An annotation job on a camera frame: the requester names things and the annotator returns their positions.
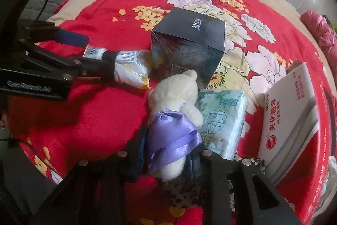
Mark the white teddy bear purple ribbon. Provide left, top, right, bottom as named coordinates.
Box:
left=146, top=69, right=204, bottom=181

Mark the clear plastic bag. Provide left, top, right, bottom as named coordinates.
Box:
left=321, top=156, right=337, bottom=200

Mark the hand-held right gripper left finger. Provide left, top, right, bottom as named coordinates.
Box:
left=30, top=132, right=148, bottom=225

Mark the black box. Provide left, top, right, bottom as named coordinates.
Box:
left=151, top=8, right=226, bottom=89

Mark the pale green tissue pack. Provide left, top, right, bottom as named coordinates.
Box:
left=196, top=89, right=249, bottom=161

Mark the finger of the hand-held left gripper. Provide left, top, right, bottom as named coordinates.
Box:
left=0, top=41, right=118, bottom=102
left=18, top=21, right=89, bottom=48

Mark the leopard print cloth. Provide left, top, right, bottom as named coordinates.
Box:
left=163, top=156, right=264, bottom=213

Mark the red floral blanket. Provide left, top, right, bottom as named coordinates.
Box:
left=7, top=0, right=332, bottom=225

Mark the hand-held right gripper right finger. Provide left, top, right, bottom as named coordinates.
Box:
left=185, top=144, right=303, bottom=225

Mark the red and white tissue box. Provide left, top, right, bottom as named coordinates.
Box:
left=257, top=62, right=335, bottom=225

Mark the pink quilt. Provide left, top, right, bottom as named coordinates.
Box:
left=300, top=10, right=337, bottom=57

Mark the dark cloth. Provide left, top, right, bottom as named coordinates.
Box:
left=0, top=143, right=59, bottom=225

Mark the yellow snack packet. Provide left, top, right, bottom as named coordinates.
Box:
left=84, top=46, right=152, bottom=90

